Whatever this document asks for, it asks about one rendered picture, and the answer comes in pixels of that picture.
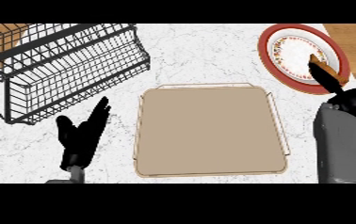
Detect black wire basket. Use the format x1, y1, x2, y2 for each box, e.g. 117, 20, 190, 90
0, 24, 152, 126

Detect red rimmed white plate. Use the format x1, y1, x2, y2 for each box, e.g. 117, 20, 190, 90
257, 24, 352, 96

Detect brown wooden board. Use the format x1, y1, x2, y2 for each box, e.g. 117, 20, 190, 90
322, 24, 356, 68

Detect brown croissant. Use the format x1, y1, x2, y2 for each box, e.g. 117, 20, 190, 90
307, 54, 349, 85

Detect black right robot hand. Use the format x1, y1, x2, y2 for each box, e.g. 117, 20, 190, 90
307, 61, 356, 115

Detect beige flat tray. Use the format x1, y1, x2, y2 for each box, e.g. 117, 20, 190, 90
131, 82, 292, 179

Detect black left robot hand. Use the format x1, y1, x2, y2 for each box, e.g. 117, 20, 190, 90
56, 96, 112, 171

